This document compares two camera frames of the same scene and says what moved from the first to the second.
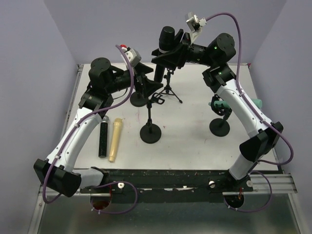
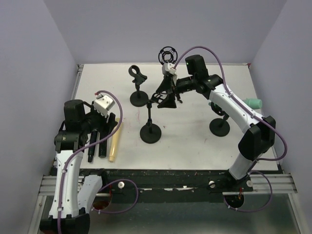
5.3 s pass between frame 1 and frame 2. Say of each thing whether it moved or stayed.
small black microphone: moved
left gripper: moved
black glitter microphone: stayed
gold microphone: stayed
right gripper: moved
